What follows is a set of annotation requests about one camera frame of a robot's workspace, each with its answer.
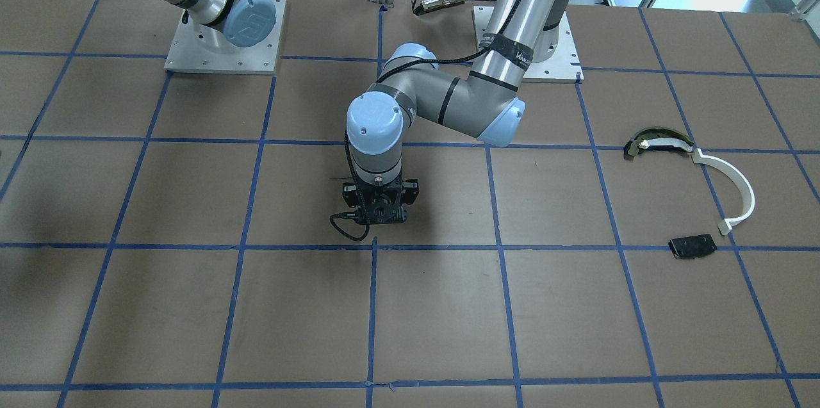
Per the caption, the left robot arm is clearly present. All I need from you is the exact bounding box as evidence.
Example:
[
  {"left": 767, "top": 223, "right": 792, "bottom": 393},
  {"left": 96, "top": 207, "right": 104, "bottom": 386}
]
[{"left": 330, "top": 0, "right": 559, "bottom": 227}]

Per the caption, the white curved plastic bracket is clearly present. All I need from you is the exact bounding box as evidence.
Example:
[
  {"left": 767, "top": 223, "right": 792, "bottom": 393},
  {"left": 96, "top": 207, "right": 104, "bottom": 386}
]
[{"left": 691, "top": 148, "right": 756, "bottom": 236}]

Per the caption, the black plastic block part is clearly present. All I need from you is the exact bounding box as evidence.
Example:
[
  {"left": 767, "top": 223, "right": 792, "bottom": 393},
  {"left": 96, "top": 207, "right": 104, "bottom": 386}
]
[{"left": 668, "top": 234, "right": 718, "bottom": 259}]

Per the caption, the dark green brake shoe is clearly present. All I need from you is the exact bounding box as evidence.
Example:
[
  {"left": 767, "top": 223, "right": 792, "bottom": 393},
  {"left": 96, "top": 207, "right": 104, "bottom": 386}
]
[{"left": 623, "top": 127, "right": 695, "bottom": 160}]

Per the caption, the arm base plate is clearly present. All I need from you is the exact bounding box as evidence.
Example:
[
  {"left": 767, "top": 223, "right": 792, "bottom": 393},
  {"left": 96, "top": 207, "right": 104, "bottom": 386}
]
[
  {"left": 472, "top": 5, "right": 584, "bottom": 84},
  {"left": 164, "top": 0, "right": 287, "bottom": 76}
]

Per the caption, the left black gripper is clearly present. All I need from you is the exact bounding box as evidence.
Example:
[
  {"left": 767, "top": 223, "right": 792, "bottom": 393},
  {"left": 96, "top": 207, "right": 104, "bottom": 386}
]
[{"left": 342, "top": 179, "right": 419, "bottom": 225}]

